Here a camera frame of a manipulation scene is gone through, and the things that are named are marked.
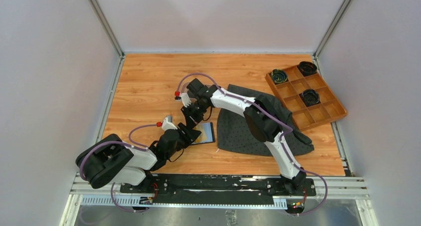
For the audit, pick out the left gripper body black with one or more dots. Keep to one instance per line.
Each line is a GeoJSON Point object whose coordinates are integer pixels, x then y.
{"type": "Point", "coordinates": [183, 141]}

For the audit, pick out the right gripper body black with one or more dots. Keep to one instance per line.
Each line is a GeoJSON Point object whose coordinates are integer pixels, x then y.
{"type": "Point", "coordinates": [196, 111]}

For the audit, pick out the black leather card holder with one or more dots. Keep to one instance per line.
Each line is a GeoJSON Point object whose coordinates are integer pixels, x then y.
{"type": "Point", "coordinates": [207, 133]}

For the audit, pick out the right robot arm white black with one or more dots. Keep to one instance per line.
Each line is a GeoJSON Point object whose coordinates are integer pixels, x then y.
{"type": "Point", "coordinates": [292, 174]}

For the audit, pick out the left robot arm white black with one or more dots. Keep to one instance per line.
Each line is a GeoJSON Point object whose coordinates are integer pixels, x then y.
{"type": "Point", "coordinates": [112, 160]}

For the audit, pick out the dark grey dotted cloth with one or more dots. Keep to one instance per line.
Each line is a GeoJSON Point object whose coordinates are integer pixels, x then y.
{"type": "Point", "coordinates": [248, 132]}

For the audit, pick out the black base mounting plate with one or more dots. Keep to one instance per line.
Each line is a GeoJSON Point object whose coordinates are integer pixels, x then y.
{"type": "Point", "coordinates": [215, 189]}

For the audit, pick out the coiled black belt middle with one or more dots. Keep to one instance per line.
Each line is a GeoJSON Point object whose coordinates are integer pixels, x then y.
{"type": "Point", "coordinates": [310, 97]}

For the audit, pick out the coiled black belt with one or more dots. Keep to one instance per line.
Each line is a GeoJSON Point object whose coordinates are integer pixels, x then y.
{"type": "Point", "coordinates": [310, 97]}
{"type": "Point", "coordinates": [307, 68]}

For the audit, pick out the coiled black belt top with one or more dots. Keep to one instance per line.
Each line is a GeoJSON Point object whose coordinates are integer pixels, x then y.
{"type": "Point", "coordinates": [307, 68]}

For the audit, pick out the brown wooden compartment tray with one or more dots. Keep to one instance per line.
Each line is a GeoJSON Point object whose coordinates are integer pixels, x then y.
{"type": "Point", "coordinates": [329, 110]}

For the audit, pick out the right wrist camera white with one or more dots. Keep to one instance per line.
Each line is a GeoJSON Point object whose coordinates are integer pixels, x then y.
{"type": "Point", "coordinates": [185, 99]}

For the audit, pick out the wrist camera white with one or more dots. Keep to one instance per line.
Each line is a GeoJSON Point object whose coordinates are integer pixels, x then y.
{"type": "Point", "coordinates": [185, 99]}
{"type": "Point", "coordinates": [167, 123]}

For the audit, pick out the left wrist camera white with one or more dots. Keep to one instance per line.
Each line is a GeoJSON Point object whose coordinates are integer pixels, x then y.
{"type": "Point", "coordinates": [167, 123]}

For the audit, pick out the aluminium frame rail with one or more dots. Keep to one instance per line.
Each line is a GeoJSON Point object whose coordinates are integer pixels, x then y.
{"type": "Point", "coordinates": [327, 188]}

